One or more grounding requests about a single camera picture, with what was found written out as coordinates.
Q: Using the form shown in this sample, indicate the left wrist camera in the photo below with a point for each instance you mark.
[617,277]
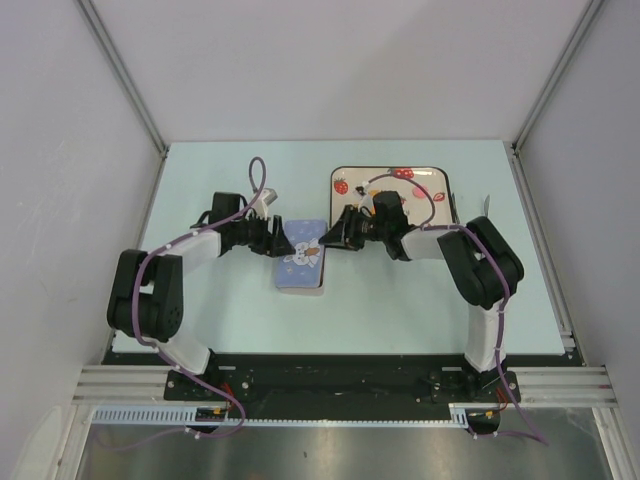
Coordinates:
[265,199]

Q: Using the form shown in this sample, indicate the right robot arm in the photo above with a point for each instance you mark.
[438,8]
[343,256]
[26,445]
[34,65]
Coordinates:
[484,268]

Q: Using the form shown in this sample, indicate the white rectangular tin box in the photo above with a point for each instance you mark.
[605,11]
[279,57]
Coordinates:
[299,280]

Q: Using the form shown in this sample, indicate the strawberry print tray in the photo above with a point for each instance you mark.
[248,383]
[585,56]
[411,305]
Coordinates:
[436,205]

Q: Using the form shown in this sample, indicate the pink round cookie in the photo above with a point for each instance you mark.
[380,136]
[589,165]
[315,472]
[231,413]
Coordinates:
[418,192]

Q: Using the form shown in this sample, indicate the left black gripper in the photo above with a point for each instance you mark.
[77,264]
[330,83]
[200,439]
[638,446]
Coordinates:
[275,244]

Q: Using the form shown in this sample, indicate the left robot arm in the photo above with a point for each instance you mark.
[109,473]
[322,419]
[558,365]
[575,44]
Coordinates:
[147,297]

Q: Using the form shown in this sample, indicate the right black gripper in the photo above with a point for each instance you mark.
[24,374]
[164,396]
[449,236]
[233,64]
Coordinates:
[343,233]

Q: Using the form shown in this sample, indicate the metal tongs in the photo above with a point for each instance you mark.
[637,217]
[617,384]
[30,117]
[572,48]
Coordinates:
[456,212]

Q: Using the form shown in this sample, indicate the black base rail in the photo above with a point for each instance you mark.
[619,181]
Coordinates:
[318,387]

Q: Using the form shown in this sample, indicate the silver tin lid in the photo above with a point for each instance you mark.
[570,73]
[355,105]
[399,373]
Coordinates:
[304,236]

